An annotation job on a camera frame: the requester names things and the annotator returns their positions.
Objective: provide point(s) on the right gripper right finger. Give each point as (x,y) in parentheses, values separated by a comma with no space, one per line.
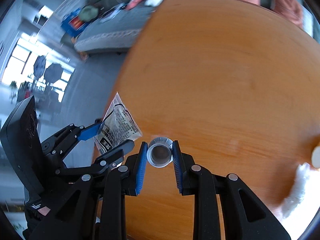
(223,206)

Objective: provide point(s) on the dark umbrella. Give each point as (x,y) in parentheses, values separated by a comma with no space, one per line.
(53,73)
(39,67)

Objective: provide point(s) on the white printed sachet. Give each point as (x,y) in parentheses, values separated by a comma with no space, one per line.
(117,126)

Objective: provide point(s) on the blue snack bag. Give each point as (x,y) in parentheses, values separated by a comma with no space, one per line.
(72,24)

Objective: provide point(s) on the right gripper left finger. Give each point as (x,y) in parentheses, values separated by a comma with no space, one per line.
(94,206)

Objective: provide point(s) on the clear round lid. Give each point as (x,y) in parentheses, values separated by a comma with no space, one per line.
(315,157)

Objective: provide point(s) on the grey sofa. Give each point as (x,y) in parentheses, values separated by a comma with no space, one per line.
(116,30)

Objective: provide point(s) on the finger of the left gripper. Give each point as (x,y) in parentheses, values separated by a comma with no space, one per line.
(87,132)
(102,163)

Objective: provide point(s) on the green cap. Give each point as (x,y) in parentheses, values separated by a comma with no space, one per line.
(88,13)

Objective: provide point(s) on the white crumpled tissue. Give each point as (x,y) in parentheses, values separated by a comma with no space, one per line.
(303,198)

